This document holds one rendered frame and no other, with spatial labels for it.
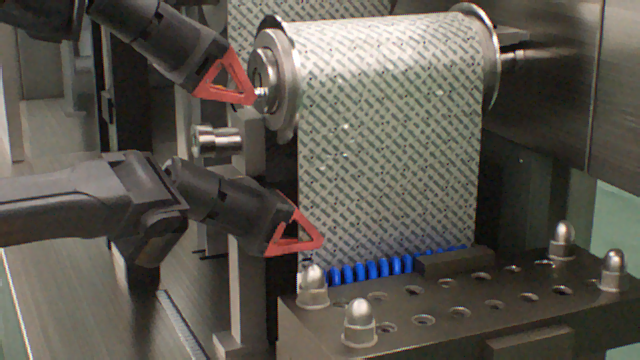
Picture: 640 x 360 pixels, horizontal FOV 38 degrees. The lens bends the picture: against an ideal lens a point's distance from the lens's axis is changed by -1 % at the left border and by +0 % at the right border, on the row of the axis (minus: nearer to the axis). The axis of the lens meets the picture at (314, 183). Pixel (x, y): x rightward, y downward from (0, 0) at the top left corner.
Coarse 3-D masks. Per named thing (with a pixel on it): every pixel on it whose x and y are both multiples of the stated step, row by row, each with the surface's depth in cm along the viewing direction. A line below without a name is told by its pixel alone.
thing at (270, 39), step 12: (264, 36) 104; (276, 36) 101; (480, 36) 109; (276, 48) 101; (288, 60) 100; (288, 72) 100; (288, 84) 100; (288, 96) 100; (288, 108) 101; (276, 120) 104
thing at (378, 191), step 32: (352, 128) 104; (384, 128) 105; (416, 128) 107; (448, 128) 109; (480, 128) 110; (320, 160) 103; (352, 160) 105; (384, 160) 106; (416, 160) 108; (448, 160) 110; (320, 192) 104; (352, 192) 106; (384, 192) 108; (416, 192) 110; (448, 192) 111; (320, 224) 106; (352, 224) 107; (384, 224) 109; (416, 224) 111; (448, 224) 113; (320, 256) 107; (352, 256) 109; (384, 256) 111
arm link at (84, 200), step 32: (96, 160) 88; (128, 160) 91; (0, 192) 78; (32, 192) 80; (64, 192) 82; (96, 192) 85; (128, 192) 87; (160, 192) 90; (0, 224) 77; (32, 224) 80; (64, 224) 83; (96, 224) 86; (128, 224) 89
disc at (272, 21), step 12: (264, 24) 105; (276, 24) 102; (288, 36) 99; (288, 48) 100; (300, 72) 98; (300, 84) 98; (300, 96) 99; (300, 108) 99; (288, 120) 102; (276, 132) 106; (288, 132) 103
